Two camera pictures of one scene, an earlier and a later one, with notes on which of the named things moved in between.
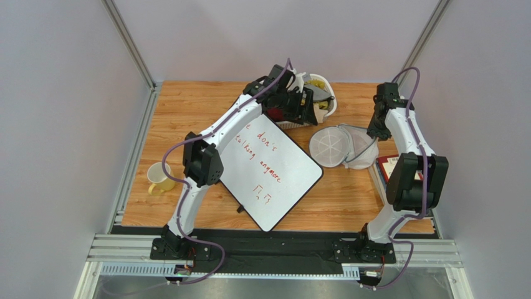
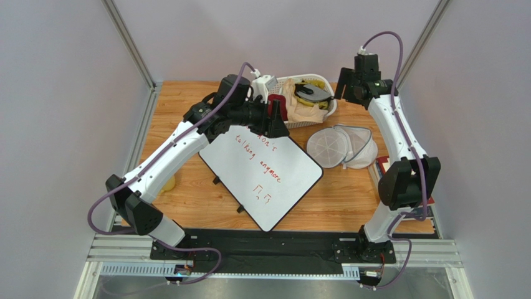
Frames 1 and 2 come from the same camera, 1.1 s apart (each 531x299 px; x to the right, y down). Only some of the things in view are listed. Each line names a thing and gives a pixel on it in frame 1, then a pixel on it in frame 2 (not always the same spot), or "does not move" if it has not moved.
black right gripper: [379, 130] to [344, 88]
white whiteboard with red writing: [267, 170] does not move
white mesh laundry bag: [344, 144] does not move
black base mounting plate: [303, 250] does not move
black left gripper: [302, 113] to [277, 126]
